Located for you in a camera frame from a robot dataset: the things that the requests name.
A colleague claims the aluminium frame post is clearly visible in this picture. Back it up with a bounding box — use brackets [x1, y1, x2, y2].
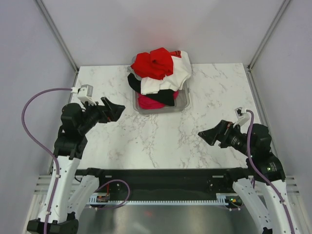
[34, 0, 79, 74]
[246, 0, 292, 72]

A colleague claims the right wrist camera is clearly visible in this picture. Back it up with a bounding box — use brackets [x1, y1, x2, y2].
[234, 107, 250, 127]

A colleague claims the clear plastic bin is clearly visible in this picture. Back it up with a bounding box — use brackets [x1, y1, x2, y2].
[132, 55, 192, 114]

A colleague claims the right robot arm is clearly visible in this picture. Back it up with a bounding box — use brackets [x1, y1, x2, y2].
[198, 118, 300, 234]

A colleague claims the pink t-shirt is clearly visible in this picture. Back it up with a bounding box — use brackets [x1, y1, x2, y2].
[137, 90, 179, 110]

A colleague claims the left aluminium frame post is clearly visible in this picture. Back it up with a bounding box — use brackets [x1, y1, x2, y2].
[34, 0, 79, 74]

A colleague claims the white cable duct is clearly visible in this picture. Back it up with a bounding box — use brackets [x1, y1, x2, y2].
[87, 194, 239, 206]

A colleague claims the right aluminium frame post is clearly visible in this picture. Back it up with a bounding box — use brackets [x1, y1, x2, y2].
[246, 0, 292, 72]

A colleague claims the grey t-shirt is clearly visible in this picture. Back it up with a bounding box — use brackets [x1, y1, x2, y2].
[127, 66, 142, 81]

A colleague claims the black t-shirt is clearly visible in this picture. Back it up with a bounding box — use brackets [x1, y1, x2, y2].
[127, 73, 179, 110]

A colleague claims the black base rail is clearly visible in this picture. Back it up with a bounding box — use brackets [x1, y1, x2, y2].
[76, 168, 234, 201]

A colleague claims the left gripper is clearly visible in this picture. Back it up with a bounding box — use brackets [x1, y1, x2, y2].
[78, 97, 124, 134]

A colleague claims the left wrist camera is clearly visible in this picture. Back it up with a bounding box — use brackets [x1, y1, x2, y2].
[71, 84, 96, 106]

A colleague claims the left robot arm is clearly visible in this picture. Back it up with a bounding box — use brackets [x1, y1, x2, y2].
[27, 97, 125, 234]

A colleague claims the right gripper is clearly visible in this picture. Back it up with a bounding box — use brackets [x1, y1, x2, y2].
[198, 118, 254, 156]

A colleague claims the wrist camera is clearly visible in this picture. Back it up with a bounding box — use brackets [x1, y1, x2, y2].
[234, 107, 250, 127]
[71, 84, 96, 106]

